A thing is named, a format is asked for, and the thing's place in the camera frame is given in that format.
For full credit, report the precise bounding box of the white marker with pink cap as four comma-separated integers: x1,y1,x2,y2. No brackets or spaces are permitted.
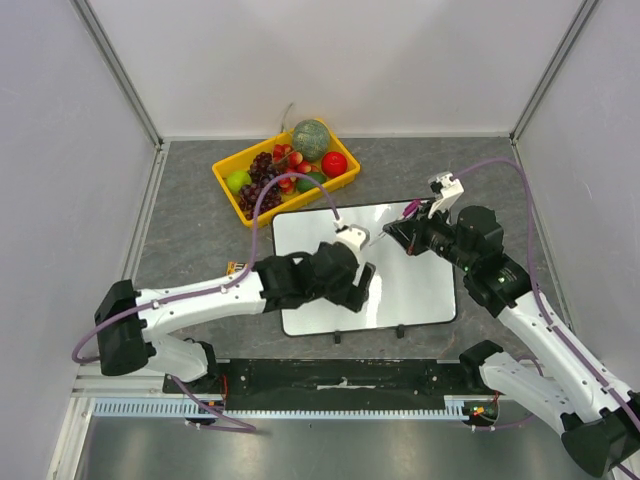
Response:
368,199,421,247

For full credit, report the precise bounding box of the white whiteboard black frame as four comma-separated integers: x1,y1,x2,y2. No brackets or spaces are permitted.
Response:
281,201,457,337

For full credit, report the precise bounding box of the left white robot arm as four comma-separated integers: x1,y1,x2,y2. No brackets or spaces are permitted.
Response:
94,242,375,393

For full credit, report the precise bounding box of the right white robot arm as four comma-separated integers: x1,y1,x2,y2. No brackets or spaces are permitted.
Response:
383,206,639,478

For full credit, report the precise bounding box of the green avocado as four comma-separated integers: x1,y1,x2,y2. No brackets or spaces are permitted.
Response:
296,172,327,193

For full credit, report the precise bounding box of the red apple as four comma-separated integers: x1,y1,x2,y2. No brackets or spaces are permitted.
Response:
321,151,348,178

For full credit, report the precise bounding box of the yellow candy packet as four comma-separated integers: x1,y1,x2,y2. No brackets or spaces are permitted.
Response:
225,261,247,275

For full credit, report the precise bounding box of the yellow plastic tray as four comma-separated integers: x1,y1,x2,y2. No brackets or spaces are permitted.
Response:
212,119,361,228

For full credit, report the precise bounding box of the dark purple grape bunch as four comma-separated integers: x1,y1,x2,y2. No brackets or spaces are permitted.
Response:
237,152,282,220

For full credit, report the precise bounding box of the red peach slices cluster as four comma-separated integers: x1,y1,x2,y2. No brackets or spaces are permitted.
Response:
272,144,321,195

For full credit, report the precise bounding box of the green netted melon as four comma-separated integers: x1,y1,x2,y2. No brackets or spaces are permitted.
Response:
292,119,331,162

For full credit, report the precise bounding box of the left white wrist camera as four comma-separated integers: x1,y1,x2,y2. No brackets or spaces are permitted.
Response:
335,224,370,253

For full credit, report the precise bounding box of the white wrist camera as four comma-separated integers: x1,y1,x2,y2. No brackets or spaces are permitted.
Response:
335,224,370,253
428,172,464,218

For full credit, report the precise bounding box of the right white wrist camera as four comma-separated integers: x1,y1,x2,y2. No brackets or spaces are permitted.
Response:
428,172,464,218

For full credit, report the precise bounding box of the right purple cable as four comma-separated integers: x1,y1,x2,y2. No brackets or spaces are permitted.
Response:
454,156,640,479

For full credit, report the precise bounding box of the purple cable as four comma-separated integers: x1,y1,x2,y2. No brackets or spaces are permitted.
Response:
71,172,344,434
454,156,640,479

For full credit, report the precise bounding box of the white slotted cable duct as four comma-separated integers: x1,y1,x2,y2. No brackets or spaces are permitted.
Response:
92,397,469,421

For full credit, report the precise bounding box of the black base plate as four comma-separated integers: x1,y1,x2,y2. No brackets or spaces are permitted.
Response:
186,359,493,409

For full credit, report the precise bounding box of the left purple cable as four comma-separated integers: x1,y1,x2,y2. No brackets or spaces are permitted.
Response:
71,172,344,434

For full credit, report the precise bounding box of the right aluminium frame post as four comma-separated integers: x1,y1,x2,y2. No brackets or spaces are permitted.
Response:
509,0,601,144

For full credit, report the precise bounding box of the aluminium frame post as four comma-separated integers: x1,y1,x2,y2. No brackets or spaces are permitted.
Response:
70,0,164,150
509,0,601,144

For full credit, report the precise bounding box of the left aluminium frame post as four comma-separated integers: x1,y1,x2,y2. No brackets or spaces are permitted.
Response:
70,0,164,150

